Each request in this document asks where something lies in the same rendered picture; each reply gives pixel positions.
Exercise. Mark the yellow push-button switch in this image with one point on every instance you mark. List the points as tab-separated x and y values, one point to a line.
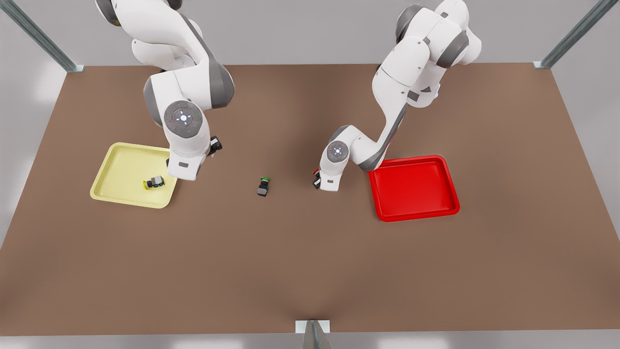
155	182

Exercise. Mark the silver frame post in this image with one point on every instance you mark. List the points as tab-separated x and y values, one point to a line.
36	35
314	334
576	34

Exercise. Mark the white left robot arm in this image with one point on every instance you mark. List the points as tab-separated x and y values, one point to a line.
407	72

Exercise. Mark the red tray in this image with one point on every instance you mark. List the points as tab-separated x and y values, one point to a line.
414	189

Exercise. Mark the green push-button switch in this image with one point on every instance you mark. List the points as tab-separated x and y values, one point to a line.
263	187

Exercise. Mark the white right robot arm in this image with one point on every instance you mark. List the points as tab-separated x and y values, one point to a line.
186	87

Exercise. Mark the yellow tray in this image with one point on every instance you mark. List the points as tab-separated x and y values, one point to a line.
126	169

